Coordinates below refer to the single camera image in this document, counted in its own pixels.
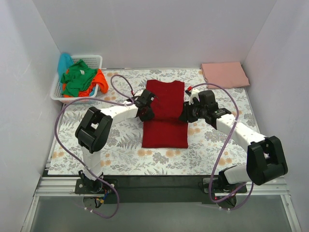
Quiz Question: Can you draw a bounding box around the dark red t shirt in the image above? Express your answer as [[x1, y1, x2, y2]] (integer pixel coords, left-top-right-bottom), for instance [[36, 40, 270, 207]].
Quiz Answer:
[[142, 80, 188, 149]]

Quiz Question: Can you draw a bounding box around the teal t shirt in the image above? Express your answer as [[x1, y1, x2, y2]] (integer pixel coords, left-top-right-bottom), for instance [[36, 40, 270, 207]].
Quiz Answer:
[[57, 53, 74, 78]]

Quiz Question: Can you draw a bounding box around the orange t shirt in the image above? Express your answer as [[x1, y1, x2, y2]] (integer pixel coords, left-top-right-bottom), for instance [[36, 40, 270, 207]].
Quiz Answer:
[[60, 69, 109, 99]]

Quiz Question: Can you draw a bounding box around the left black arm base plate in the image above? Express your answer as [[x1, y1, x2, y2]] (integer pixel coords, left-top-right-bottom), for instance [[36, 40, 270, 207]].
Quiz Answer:
[[74, 179, 113, 194]]

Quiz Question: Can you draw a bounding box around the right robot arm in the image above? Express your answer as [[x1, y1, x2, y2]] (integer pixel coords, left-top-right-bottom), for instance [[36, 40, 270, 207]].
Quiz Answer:
[[179, 88, 288, 192]]

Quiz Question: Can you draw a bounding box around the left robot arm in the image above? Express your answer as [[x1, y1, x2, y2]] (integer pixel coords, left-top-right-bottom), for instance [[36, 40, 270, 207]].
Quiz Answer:
[[75, 89, 155, 193]]

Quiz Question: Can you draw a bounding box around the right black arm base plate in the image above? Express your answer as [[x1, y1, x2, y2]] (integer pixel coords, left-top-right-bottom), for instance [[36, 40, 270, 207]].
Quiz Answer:
[[198, 177, 247, 193]]

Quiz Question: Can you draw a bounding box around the floral patterned table mat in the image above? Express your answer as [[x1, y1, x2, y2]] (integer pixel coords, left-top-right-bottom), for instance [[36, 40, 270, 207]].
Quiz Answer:
[[48, 69, 247, 175]]

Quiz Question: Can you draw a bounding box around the folded pink t shirt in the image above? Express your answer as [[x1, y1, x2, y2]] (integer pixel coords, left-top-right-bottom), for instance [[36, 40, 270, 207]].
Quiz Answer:
[[201, 62, 250, 89]]

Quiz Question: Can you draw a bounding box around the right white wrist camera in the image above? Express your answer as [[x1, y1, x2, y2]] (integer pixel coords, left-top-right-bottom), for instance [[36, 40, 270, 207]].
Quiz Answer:
[[185, 87, 200, 104]]

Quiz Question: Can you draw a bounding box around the green t shirt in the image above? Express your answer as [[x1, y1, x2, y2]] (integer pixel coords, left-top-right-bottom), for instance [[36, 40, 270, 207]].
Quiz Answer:
[[60, 59, 98, 98]]

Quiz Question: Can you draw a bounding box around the white plastic laundry basket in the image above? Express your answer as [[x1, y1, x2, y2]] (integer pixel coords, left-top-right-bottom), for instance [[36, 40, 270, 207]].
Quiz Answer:
[[50, 55, 102, 104]]

